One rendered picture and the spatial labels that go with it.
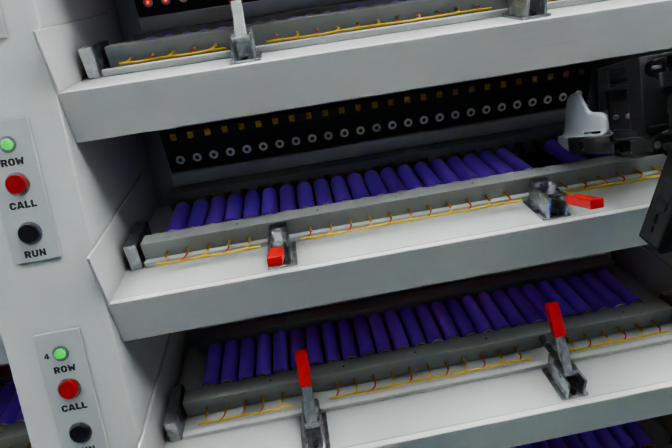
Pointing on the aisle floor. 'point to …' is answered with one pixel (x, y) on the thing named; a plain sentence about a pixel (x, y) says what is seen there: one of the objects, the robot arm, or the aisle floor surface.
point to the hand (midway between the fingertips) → (583, 142)
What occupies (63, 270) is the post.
